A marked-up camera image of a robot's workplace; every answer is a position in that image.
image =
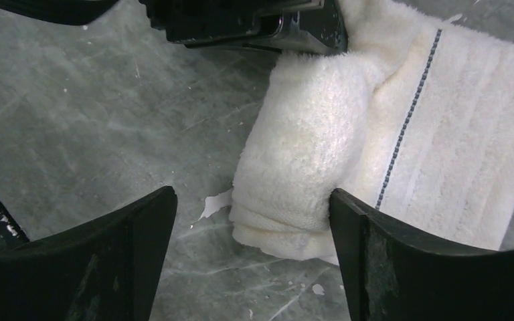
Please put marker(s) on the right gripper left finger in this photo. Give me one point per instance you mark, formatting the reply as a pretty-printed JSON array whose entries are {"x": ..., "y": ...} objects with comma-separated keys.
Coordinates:
[{"x": 104, "y": 269}]

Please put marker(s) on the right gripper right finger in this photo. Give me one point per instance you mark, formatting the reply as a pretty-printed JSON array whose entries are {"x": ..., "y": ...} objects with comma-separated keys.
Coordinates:
[{"x": 394, "y": 271}]

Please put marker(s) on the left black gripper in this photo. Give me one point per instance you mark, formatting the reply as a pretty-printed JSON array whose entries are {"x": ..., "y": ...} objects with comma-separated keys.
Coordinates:
[{"x": 307, "y": 26}]

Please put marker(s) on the cream white towel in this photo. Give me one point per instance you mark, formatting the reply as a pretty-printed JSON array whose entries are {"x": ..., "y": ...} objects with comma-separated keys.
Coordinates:
[{"x": 416, "y": 119}]

